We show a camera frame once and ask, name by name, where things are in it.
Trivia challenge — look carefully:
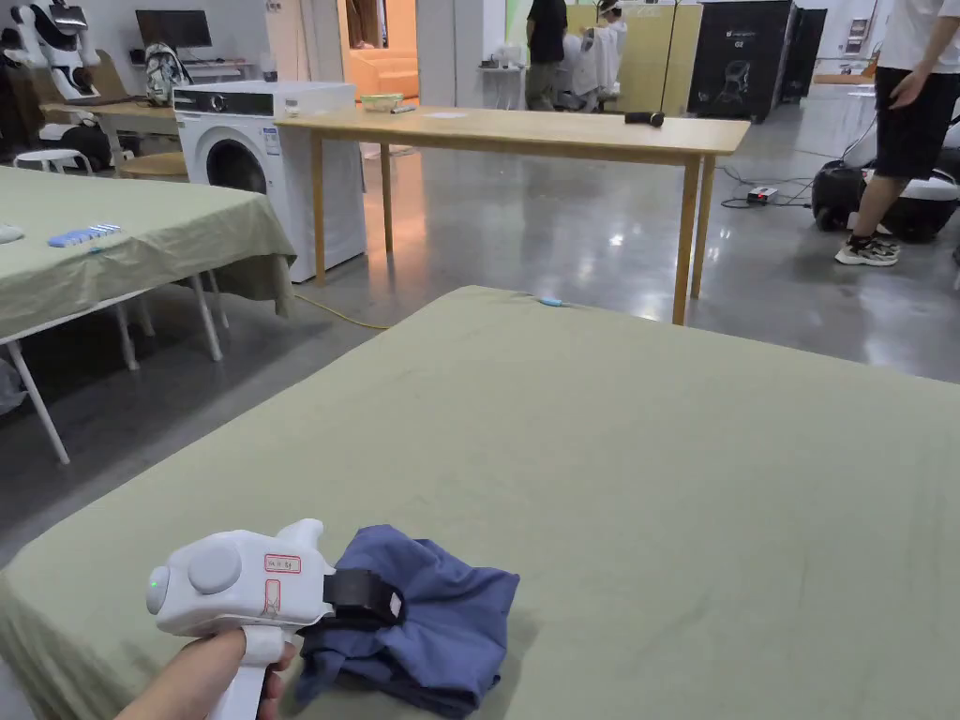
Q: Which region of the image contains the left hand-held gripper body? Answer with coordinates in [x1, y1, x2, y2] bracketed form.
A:
[145, 517, 407, 720]

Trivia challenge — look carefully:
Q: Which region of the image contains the dark blue shirt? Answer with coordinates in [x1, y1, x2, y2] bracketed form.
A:
[295, 524, 522, 713]

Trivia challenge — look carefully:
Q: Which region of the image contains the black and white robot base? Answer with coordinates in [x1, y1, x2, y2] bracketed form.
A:
[811, 157, 960, 245]

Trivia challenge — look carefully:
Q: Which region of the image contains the person's left forearm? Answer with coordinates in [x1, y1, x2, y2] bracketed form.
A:
[112, 670, 181, 720]

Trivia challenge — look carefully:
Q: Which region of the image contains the person's left hand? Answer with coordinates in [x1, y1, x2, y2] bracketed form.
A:
[159, 628, 298, 720]

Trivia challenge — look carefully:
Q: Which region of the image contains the bed with pale green sheet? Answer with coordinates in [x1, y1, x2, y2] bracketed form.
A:
[0, 284, 960, 720]

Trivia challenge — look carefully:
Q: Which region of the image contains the folding table with green sheet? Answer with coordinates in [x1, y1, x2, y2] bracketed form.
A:
[0, 165, 299, 466]

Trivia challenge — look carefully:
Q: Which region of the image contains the white washing machine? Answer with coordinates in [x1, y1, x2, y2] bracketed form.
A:
[172, 81, 368, 285]

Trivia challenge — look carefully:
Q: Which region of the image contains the white round stool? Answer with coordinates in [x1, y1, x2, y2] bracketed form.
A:
[12, 148, 94, 178]

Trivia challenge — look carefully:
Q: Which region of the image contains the wooden desk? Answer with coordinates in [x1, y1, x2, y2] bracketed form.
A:
[40, 100, 181, 178]

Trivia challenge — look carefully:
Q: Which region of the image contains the patterned backpack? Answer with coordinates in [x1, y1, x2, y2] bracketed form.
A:
[142, 41, 196, 107]

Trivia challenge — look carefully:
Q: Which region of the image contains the orange sofa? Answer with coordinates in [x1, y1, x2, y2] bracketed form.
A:
[348, 48, 420, 97]

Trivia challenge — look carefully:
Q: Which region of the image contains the long wooden table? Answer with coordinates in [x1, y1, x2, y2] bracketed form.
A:
[274, 92, 752, 327]

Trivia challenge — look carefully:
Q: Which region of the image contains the black computer monitor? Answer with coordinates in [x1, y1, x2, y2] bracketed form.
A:
[134, 8, 213, 51]

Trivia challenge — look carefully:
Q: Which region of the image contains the white humanoid robot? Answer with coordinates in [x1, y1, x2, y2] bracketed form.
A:
[0, 0, 113, 151]

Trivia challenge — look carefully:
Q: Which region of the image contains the large black case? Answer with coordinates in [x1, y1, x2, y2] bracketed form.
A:
[686, 0, 798, 125]

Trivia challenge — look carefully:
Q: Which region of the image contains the yellow cable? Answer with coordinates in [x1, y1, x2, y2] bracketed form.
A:
[292, 292, 391, 331]

